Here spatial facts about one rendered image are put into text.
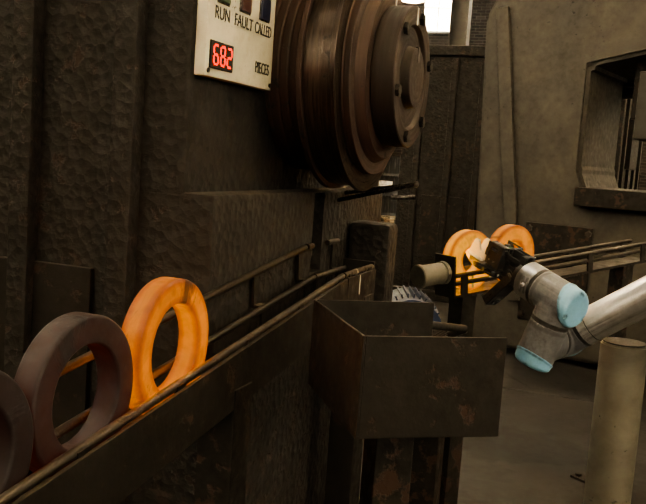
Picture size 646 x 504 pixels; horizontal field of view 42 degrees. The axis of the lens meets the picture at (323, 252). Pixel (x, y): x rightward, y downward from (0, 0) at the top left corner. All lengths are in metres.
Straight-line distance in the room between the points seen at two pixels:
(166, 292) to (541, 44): 3.56
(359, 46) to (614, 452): 1.29
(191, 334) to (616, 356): 1.37
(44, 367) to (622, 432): 1.72
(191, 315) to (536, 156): 3.40
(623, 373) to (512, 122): 2.35
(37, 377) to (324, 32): 0.90
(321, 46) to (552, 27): 2.98
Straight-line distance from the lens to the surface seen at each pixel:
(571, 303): 1.98
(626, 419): 2.35
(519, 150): 4.45
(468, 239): 2.20
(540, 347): 2.02
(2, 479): 0.92
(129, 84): 1.41
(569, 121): 4.38
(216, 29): 1.42
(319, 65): 1.57
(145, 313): 1.07
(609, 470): 2.39
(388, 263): 1.98
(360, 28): 1.63
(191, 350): 1.20
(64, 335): 0.94
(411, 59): 1.70
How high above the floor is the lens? 0.94
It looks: 6 degrees down
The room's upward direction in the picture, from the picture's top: 4 degrees clockwise
